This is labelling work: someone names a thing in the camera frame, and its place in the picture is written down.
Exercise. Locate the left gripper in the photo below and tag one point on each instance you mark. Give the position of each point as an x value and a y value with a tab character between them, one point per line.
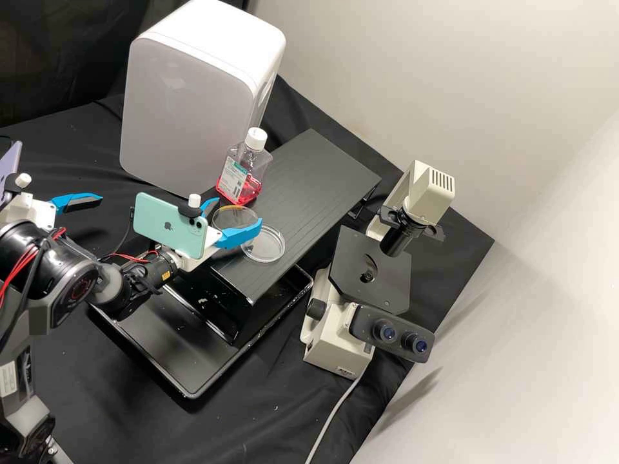
35	210

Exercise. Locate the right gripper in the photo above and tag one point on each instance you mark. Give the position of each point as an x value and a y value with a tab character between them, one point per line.
194	264

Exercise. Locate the petri dish lid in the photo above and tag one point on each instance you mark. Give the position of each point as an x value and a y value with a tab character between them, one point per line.
233	217

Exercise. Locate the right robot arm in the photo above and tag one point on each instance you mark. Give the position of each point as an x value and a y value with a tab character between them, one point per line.
53	275

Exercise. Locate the petri dish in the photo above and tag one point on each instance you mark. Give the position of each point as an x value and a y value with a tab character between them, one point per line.
265	245

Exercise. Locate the red liquid bottle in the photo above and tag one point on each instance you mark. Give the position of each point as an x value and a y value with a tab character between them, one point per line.
242	180

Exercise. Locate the black platform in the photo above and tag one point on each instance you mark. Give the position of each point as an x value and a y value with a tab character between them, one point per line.
300	203

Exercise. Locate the white box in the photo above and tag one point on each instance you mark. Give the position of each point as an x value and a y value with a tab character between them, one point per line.
193	96

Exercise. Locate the black tray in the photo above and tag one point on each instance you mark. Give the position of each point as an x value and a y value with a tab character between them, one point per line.
169	349

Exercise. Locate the cream microscope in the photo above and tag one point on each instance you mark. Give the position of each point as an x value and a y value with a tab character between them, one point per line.
338	333

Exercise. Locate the right wrist camera phone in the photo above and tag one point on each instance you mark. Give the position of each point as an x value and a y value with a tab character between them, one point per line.
169	224

